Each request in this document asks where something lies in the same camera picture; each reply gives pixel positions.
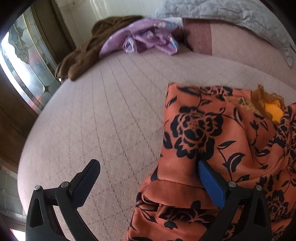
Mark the purple floral cloth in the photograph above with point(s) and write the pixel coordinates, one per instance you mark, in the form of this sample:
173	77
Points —
142	35

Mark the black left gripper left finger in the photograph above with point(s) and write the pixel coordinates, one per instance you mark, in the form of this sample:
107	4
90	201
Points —
42	222

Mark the grey quilted blanket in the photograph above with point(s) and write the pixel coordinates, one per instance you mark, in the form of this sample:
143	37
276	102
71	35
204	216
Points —
251	15

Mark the orange black floral garment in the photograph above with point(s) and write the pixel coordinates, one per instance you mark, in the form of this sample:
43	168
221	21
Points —
208	124

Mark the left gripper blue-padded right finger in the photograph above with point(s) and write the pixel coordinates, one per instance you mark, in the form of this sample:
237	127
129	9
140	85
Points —
254	222

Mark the yellow lace-trimmed garment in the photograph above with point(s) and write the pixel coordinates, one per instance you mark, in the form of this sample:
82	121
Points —
262	103

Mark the stained glass window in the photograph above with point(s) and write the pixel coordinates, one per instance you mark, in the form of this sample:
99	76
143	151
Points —
27	62

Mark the pink quilted bed mattress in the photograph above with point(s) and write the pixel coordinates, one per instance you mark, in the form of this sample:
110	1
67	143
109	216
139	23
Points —
114	113

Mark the brown fleece garment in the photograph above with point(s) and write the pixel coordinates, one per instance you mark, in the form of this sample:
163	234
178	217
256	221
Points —
86	55

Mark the pink bolster with maroon band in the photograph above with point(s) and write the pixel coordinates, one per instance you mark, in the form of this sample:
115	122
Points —
221	39

